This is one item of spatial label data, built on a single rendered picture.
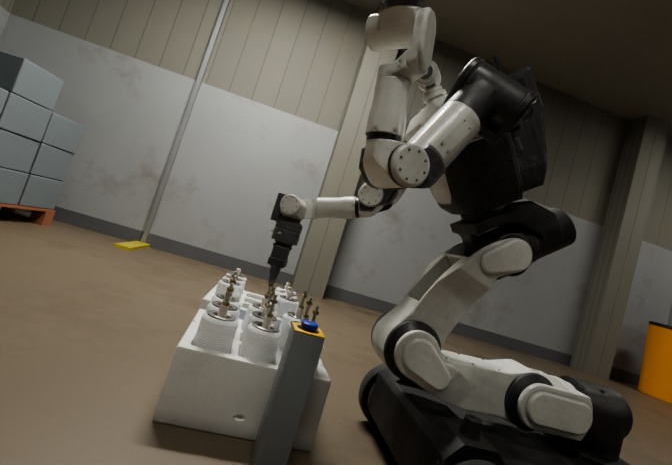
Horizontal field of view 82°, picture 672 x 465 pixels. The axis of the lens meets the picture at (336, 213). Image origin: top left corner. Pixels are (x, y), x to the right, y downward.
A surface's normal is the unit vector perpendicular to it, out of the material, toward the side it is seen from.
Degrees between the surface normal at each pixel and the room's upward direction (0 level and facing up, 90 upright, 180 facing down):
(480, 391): 90
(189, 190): 90
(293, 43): 90
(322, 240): 90
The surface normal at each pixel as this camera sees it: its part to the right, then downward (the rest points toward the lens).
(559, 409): 0.18, -0.03
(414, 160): 0.39, 0.04
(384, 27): -0.51, 0.26
